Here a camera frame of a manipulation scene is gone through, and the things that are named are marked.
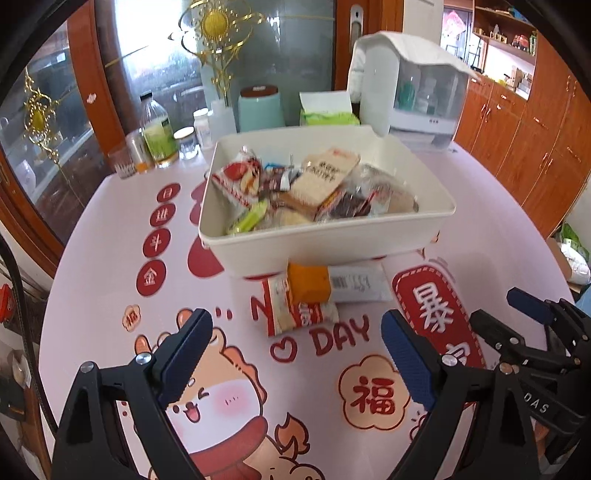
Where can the wooden glass-door cabinet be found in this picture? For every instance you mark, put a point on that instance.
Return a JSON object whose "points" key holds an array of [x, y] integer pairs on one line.
{"points": [[60, 138]]}

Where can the glass cup with orange drink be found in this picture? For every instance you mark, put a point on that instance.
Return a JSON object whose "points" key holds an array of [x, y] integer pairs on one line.
{"points": [[138, 152]]}

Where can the white plastic bag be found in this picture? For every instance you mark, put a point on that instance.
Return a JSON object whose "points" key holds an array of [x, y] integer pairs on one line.
{"points": [[575, 258]]}

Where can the orange wooden cupboards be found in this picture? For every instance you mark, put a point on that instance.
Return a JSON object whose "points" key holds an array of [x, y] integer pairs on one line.
{"points": [[535, 152]]}

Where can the orange and white snack packet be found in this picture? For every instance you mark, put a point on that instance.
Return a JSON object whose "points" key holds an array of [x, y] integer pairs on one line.
{"points": [[309, 281]]}

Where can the red container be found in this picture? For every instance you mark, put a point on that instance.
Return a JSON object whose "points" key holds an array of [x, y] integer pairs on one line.
{"points": [[3, 302]]}

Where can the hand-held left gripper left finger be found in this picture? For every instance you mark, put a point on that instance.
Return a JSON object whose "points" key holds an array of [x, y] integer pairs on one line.
{"points": [[184, 364]]}

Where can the white countertop cup cabinet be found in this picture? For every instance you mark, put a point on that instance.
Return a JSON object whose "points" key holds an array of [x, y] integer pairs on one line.
{"points": [[374, 83]]}

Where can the green tissue pack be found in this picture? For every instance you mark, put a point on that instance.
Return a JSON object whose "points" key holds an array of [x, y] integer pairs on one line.
{"points": [[328, 115]]}

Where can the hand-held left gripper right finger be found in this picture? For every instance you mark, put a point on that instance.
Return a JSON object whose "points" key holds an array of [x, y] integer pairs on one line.
{"points": [[406, 360]]}

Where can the gold sun ornament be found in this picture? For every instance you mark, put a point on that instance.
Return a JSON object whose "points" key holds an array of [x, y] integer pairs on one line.
{"points": [[214, 23]]}

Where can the white plastic bin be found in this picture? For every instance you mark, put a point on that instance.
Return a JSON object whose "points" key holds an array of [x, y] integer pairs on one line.
{"points": [[323, 249]]}

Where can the small glass jar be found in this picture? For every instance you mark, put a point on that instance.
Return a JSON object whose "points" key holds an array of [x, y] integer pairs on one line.
{"points": [[187, 145]]}

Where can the red-edged rice cracker packet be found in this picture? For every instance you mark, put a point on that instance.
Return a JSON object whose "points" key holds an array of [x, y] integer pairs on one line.
{"points": [[281, 309]]}

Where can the pile of snack packets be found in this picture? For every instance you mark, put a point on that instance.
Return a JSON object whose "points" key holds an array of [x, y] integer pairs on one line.
{"points": [[318, 184]]}

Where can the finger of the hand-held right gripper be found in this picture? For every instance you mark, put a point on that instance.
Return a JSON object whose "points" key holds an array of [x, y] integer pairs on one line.
{"points": [[501, 339], [531, 302]]}

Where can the small white pill bottle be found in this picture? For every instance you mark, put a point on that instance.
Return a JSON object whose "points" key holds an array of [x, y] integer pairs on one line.
{"points": [[203, 129]]}

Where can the green-label bottle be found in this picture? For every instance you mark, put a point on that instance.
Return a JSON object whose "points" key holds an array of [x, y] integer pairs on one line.
{"points": [[159, 136]]}

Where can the teal canister with brown lid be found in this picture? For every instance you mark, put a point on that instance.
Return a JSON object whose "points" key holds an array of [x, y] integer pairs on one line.
{"points": [[261, 110]]}

